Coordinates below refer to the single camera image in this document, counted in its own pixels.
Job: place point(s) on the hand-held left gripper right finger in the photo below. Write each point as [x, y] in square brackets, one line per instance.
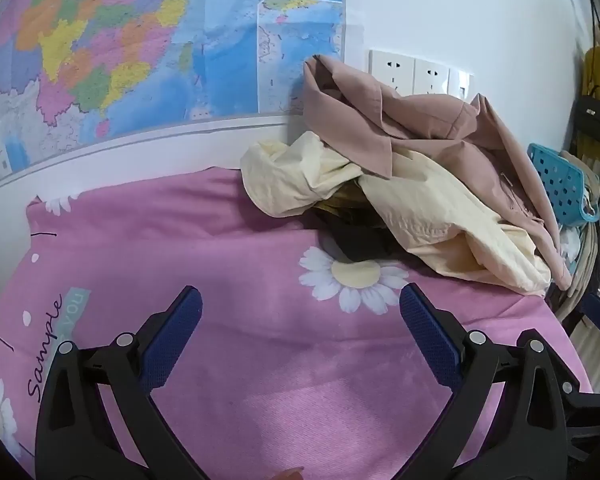
[430, 340]

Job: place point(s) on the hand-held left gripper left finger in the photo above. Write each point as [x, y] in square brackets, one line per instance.
[172, 340]

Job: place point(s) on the pink jacket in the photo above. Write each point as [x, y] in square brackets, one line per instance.
[430, 120]

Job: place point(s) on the person's left hand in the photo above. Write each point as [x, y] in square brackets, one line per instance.
[290, 474]

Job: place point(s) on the pink floral bed sheet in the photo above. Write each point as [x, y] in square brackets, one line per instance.
[230, 260]

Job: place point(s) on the dark clothing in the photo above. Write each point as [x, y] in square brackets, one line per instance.
[355, 245]

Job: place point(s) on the cream yellow garment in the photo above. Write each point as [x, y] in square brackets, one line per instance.
[430, 210]

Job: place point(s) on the blue plastic basket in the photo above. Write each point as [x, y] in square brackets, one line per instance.
[562, 185]

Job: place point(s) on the black handbag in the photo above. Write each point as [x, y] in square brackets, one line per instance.
[595, 117]

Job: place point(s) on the yellow hanging garment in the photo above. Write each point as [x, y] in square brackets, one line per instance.
[596, 67]

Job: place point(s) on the white wall socket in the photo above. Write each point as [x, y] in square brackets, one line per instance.
[431, 76]
[391, 71]

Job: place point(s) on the colourful wall map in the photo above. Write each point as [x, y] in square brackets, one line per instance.
[130, 35]

